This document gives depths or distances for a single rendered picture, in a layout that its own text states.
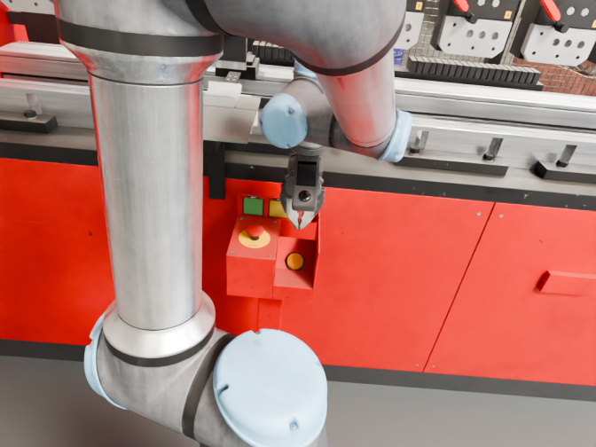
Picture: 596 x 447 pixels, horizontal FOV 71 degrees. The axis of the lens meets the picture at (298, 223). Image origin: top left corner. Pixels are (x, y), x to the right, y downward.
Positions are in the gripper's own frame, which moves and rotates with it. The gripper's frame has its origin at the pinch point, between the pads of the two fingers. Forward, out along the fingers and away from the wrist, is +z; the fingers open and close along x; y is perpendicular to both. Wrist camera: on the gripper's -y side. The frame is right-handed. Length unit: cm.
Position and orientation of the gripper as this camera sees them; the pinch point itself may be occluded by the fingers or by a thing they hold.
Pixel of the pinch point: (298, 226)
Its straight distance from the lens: 90.7
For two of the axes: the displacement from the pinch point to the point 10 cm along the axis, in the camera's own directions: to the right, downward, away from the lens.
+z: -0.8, 7.6, 6.5
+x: -10.0, -1.0, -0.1
